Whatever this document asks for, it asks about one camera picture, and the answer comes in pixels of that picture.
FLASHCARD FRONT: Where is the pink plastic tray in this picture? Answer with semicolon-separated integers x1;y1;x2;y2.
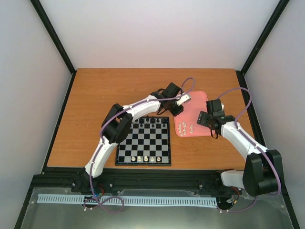
174;91;211;137

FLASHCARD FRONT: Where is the black frame post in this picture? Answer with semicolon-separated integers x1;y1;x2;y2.
240;0;290;74
30;0;77;75

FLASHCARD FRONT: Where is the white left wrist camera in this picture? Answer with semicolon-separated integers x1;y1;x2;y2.
176;94;191;105

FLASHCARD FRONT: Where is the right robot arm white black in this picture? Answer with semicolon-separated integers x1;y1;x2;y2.
197;99;283;197

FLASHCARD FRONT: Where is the black white chess board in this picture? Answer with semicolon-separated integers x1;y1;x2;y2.
115;120;171;166

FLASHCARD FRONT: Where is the black chess pieces row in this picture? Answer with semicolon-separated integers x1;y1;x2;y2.
132;116;169;129

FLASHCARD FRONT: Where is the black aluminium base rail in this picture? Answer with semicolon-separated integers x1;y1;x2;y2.
30;167;234;196

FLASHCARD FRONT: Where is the metal sheet front panel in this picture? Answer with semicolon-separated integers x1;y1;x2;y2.
16;188;293;229

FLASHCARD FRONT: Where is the left black frame post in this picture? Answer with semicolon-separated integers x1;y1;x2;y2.
30;0;77;75

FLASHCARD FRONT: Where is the right black frame post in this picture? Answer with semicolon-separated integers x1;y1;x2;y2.
240;0;290;74

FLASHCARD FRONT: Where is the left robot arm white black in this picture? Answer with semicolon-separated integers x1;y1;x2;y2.
82;83;188;192

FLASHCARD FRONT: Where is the light blue slotted cable duct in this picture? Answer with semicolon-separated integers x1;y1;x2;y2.
37;194;217;208

